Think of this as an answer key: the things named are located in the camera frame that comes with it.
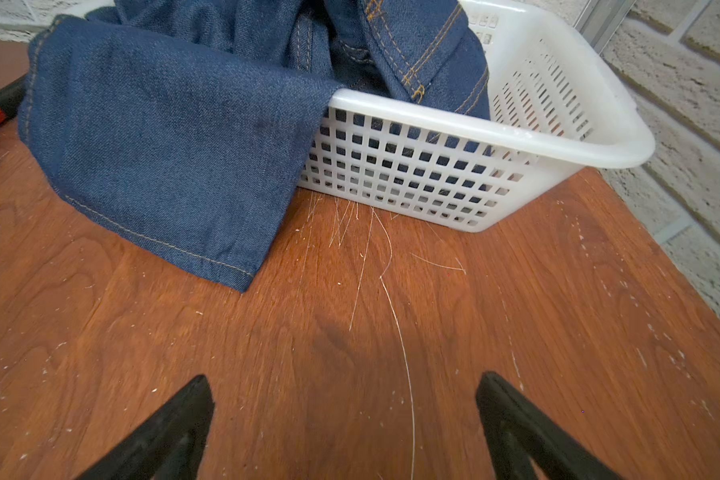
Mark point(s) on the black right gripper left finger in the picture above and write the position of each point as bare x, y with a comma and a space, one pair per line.
170, 444

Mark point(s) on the white plastic perforated basket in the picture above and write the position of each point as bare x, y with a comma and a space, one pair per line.
555, 108

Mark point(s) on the blue denim trousers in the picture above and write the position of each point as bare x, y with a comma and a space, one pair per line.
183, 126

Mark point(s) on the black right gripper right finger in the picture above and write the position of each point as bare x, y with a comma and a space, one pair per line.
521, 437

